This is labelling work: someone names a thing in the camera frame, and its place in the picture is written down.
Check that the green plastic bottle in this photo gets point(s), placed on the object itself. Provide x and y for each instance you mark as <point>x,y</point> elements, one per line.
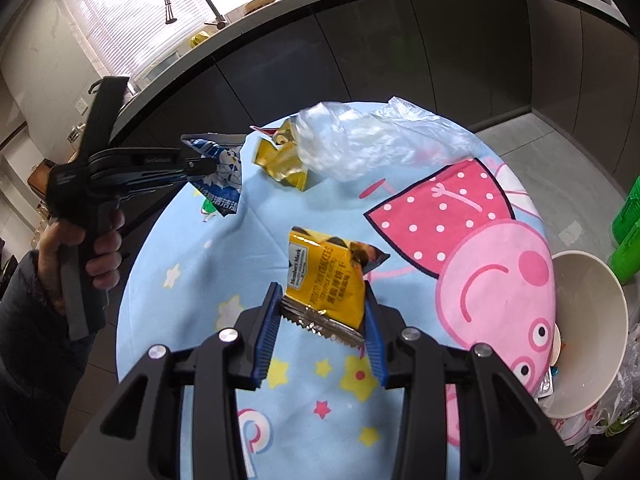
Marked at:
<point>625,260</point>
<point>628,215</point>

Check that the beige trash bin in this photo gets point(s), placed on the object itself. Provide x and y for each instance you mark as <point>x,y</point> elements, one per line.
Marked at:
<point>592,318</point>

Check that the green bottle cap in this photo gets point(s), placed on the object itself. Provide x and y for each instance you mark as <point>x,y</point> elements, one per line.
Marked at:
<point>208,207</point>

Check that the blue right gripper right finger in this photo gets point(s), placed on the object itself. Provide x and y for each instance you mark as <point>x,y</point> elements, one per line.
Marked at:
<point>374,337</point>

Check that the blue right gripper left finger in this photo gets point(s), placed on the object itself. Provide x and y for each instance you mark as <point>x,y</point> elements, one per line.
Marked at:
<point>264,333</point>

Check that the light blue cartoon tablecloth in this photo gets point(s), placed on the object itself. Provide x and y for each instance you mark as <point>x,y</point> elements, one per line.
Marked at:
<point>458,249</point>

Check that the chrome kitchen faucet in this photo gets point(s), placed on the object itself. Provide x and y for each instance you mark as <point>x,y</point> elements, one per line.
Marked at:
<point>216,19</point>

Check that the blue white snack bag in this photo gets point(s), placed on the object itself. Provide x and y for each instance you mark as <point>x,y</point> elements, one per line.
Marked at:
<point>223,188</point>

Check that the clear plastic bag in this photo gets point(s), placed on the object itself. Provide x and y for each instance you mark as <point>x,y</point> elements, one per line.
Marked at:
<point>337,141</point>

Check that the yellow biscuit packet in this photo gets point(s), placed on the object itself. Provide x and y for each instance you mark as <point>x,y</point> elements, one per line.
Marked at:
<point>324,291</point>

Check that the gold foil wrapper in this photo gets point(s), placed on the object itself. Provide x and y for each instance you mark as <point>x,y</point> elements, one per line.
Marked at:
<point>277,155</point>

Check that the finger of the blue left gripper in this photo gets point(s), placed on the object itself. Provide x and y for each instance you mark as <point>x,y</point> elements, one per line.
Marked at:
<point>203,166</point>
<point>222,139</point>

